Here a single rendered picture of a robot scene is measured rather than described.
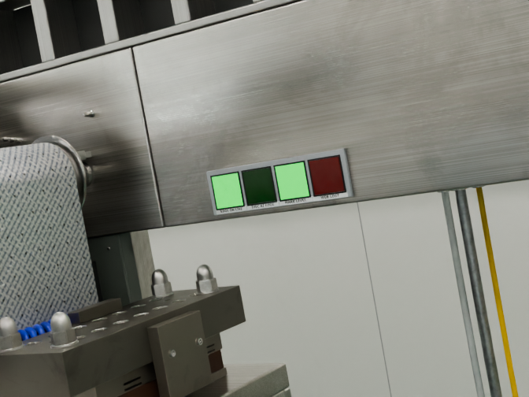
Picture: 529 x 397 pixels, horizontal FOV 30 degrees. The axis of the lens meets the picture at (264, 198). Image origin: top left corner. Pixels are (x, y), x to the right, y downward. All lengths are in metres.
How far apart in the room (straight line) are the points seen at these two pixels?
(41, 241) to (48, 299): 0.09
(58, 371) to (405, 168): 0.54
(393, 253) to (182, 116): 2.56
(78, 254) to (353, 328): 2.72
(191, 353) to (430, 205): 2.58
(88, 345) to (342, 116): 0.47
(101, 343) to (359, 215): 2.82
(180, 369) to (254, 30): 0.51
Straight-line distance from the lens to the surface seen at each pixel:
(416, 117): 1.36
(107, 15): 1.68
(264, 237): 4.36
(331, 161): 1.42
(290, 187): 1.46
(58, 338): 1.34
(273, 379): 1.56
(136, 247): 1.91
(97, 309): 1.54
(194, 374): 1.47
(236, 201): 1.52
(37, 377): 1.35
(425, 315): 4.06
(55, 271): 1.57
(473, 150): 1.33
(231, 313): 1.58
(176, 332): 1.44
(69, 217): 1.60
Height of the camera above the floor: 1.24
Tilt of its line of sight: 3 degrees down
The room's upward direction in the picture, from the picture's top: 10 degrees counter-clockwise
